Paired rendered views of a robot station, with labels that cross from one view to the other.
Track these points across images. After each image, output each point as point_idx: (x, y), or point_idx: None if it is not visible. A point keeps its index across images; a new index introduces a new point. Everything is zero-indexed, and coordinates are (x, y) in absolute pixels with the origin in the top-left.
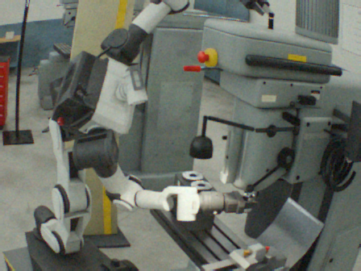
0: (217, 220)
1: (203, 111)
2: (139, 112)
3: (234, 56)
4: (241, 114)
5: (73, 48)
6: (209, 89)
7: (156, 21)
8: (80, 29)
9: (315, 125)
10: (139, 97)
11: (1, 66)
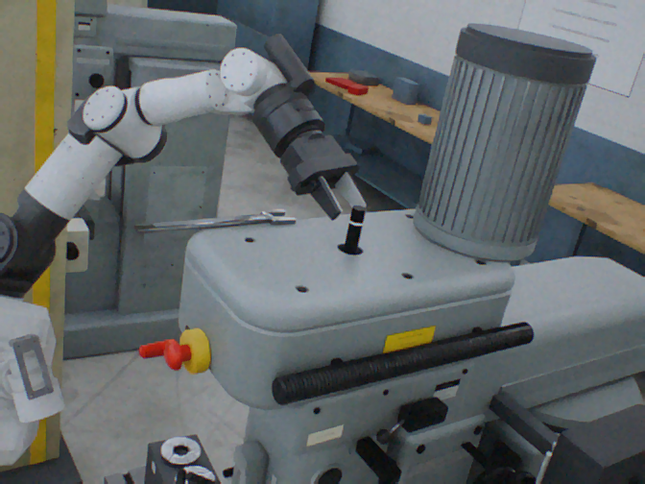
0: None
1: (229, 177)
2: (113, 214)
3: (246, 373)
4: (263, 434)
5: None
6: (243, 132)
7: (86, 189)
8: None
9: (440, 444)
10: (42, 410)
11: None
